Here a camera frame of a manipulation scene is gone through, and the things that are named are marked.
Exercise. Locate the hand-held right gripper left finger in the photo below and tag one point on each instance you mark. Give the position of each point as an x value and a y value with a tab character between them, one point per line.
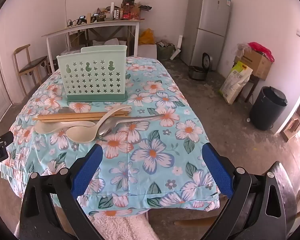
90	170

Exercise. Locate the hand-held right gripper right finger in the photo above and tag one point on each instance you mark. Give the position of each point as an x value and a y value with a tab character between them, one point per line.
217	170

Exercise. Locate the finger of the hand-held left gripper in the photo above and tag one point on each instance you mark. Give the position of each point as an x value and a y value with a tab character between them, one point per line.
2	138

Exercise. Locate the white plastic spoon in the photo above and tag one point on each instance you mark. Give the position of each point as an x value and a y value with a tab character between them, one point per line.
80	135
46	127

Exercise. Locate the metal spoon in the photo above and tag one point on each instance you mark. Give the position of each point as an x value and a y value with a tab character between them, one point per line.
107	127

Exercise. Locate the wooden chopstick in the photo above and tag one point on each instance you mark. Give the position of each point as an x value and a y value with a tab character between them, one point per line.
72	119
85	117
90	114
55	121
52	117

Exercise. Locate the green plastic utensil holder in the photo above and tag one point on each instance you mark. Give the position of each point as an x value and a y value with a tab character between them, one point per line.
95	77

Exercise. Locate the floral blue tablecloth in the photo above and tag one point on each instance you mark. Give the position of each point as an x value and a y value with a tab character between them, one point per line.
140	155

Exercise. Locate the white fluffy cloth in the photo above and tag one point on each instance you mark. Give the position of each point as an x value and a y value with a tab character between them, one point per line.
125	227

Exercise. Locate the black trash bin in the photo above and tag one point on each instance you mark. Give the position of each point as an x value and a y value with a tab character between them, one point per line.
266	110

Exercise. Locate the wooden chair dark seat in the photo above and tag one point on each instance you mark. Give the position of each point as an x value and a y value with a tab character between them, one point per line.
31	65

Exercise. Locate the dark wooden stool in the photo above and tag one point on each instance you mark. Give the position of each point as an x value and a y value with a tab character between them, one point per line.
251	87

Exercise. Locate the white yellow rice sack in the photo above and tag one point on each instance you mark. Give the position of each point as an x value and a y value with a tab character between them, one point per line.
236	82

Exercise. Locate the black rice cooker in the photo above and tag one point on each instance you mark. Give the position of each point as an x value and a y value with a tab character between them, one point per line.
198	72

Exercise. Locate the brown cardboard box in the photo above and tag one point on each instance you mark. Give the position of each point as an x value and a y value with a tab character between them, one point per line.
257	63

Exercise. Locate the red plastic bag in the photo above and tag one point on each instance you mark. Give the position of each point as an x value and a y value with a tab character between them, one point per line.
261	48

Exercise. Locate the white flat board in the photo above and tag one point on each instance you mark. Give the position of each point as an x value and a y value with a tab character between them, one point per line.
177	47

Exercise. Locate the green crate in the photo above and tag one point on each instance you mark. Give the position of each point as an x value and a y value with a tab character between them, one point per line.
166	50

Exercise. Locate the white box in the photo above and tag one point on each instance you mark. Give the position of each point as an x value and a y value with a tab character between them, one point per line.
147	51

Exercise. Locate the yellow plastic bag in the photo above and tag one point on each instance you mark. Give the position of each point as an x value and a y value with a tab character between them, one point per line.
147	37

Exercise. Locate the long white table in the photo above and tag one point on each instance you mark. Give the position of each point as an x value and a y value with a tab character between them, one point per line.
95	25

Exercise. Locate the silver refrigerator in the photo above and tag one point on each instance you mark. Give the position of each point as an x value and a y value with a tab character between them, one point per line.
207	25

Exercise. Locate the cola bottle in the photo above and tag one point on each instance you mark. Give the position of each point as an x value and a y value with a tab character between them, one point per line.
126	13

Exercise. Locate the brown carton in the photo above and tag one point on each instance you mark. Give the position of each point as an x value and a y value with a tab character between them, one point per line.
128	2

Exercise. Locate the white wall socket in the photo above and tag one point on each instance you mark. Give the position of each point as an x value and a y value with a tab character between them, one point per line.
299	33

